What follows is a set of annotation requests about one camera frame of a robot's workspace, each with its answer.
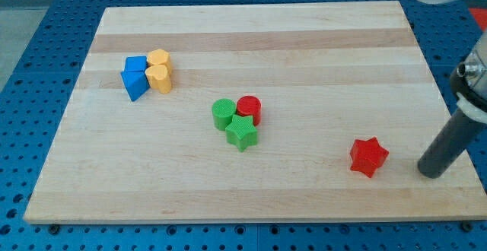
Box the green cylinder block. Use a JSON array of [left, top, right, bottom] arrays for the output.
[[212, 98, 237, 131]]

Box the wooden board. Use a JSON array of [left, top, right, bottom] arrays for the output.
[[24, 1, 486, 224]]

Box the yellow heart block front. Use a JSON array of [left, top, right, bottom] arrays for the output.
[[145, 65, 172, 94]]

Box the blue triangle block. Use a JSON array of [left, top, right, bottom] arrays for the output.
[[120, 71, 150, 101]]

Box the blue cube block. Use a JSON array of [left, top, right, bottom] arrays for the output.
[[124, 56, 147, 72]]

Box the red star block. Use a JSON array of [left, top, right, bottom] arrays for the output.
[[349, 137, 390, 178]]

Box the red cylinder block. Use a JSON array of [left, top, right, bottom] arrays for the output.
[[237, 95, 262, 126]]

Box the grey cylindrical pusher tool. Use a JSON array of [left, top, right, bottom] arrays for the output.
[[417, 109, 486, 179]]

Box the green star block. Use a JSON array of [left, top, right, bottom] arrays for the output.
[[225, 115, 258, 152]]

